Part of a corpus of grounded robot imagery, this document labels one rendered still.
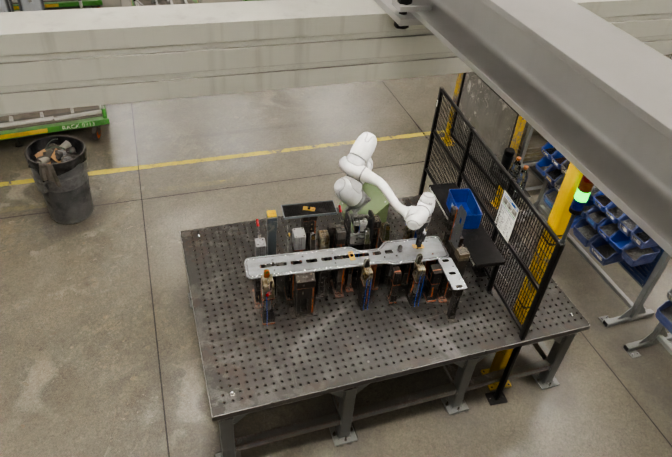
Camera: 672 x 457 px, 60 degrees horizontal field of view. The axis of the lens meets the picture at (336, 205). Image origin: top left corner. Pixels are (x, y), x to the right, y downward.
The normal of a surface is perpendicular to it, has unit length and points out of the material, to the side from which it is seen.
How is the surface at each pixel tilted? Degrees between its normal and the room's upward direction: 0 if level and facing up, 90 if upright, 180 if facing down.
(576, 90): 90
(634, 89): 0
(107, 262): 0
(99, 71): 90
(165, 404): 0
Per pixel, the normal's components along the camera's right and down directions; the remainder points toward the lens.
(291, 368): 0.07, -0.78
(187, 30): 0.31, 0.62
